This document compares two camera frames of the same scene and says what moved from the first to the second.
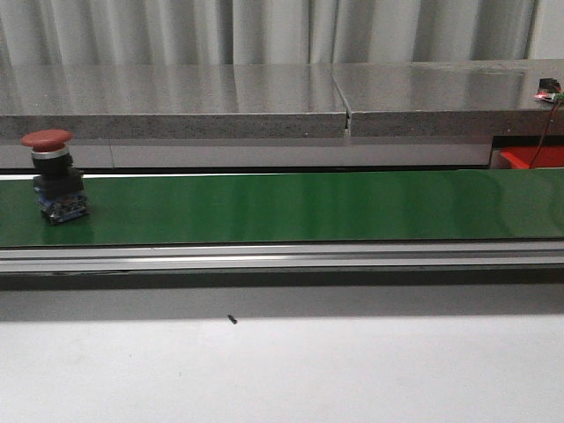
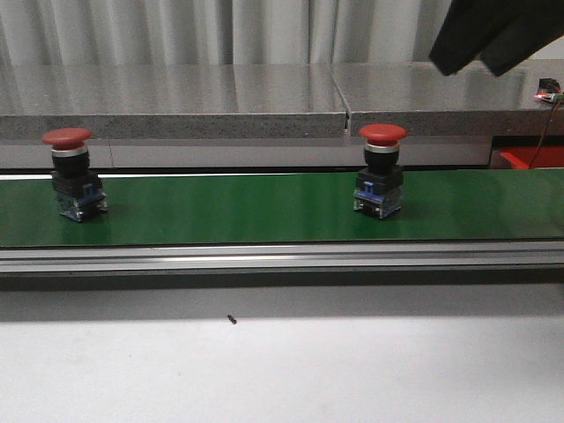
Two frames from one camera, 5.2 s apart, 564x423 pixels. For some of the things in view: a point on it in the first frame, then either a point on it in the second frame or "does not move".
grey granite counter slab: (280, 101) does not move
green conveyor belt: (290, 207) does not move
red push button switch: (58, 185) → (379, 183)
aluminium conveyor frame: (281, 257) does not move
